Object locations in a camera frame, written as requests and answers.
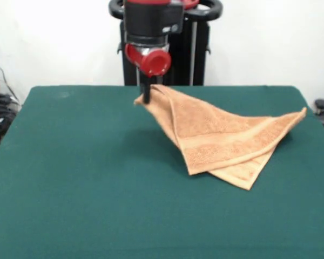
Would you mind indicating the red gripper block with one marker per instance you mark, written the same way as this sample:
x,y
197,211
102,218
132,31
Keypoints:
x,y
154,63

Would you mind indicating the orange terry towel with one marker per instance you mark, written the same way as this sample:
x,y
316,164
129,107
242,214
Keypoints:
x,y
218,129

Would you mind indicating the dark green table cloth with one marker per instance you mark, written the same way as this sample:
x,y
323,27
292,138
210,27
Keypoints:
x,y
97,175

